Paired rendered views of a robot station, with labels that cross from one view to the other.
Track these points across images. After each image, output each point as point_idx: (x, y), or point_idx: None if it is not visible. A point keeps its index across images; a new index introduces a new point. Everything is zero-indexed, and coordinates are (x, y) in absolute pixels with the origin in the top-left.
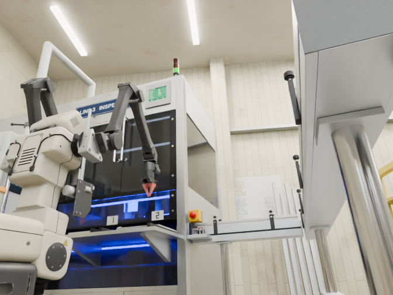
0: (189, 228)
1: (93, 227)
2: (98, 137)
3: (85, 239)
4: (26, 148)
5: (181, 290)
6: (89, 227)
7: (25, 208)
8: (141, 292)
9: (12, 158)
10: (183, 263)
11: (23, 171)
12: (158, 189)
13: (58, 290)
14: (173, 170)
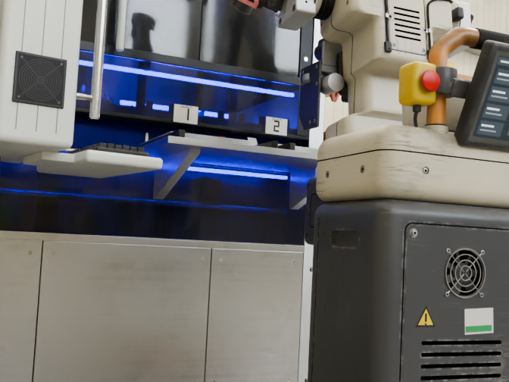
0: None
1: (137, 119)
2: None
3: (232, 154)
4: (398, 4)
5: (309, 253)
6: (130, 117)
7: (386, 115)
8: (245, 252)
9: (375, 15)
10: None
11: (411, 54)
12: (279, 79)
13: (61, 235)
14: (307, 50)
